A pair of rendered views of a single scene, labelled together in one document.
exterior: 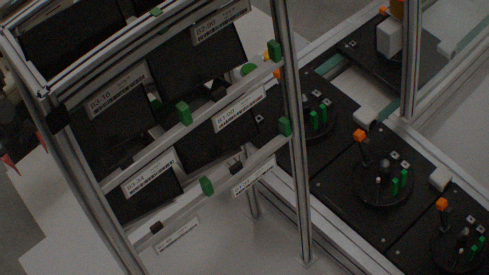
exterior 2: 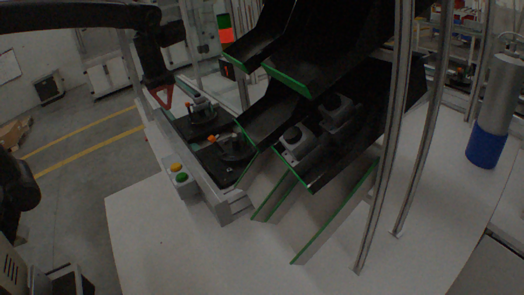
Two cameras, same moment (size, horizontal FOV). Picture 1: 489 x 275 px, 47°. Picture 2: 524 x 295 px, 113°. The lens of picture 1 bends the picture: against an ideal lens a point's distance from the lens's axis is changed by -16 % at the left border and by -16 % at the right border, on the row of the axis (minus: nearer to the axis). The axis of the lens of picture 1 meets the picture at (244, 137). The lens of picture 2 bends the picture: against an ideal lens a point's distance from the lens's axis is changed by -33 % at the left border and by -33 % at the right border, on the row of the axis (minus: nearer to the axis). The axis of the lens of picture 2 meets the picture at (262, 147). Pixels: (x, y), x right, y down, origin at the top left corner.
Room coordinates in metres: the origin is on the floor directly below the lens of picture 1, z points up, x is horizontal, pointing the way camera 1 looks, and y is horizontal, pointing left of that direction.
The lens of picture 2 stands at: (0.80, 0.60, 1.48)
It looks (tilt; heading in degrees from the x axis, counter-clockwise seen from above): 34 degrees down; 273
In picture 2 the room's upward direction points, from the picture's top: 8 degrees counter-clockwise
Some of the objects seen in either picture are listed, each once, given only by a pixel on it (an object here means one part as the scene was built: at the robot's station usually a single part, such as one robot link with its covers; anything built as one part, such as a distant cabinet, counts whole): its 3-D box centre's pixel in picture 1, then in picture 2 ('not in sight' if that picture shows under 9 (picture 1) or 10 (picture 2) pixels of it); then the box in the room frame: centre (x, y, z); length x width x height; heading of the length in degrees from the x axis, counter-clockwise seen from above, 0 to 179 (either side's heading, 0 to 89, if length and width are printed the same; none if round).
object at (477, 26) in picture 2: not in sight; (473, 25); (-3.48, -3.58, 0.90); 0.40 x 0.31 x 0.17; 121
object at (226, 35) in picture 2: not in sight; (226, 35); (0.91, -0.37, 1.33); 0.05 x 0.05 x 0.05
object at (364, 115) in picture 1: (304, 107); (235, 142); (0.92, -0.14, 1.01); 0.24 x 0.24 x 0.13; 31
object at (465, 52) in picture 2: not in sight; (471, 52); (-3.38, -3.46, 0.36); 0.60 x 0.40 x 0.15; 123
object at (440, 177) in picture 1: (384, 171); not in sight; (0.71, -0.27, 1.01); 0.24 x 0.24 x 0.13; 31
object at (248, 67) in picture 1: (249, 71); (182, 177); (1.11, -0.04, 0.96); 0.04 x 0.04 x 0.02
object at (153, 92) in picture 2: not in sight; (161, 92); (1.06, 0.00, 1.28); 0.07 x 0.07 x 0.09; 30
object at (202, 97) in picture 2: not in sight; (200, 100); (1.08, -0.44, 1.06); 0.08 x 0.04 x 0.07; 31
